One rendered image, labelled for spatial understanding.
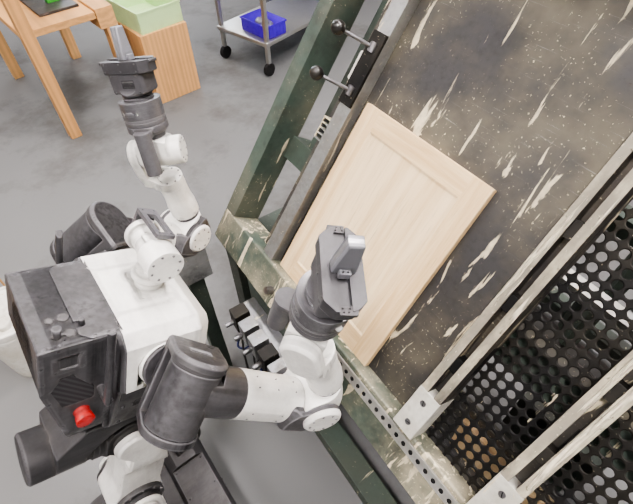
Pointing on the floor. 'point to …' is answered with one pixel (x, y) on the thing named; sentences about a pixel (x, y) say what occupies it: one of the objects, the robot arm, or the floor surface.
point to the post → (210, 318)
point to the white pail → (0, 330)
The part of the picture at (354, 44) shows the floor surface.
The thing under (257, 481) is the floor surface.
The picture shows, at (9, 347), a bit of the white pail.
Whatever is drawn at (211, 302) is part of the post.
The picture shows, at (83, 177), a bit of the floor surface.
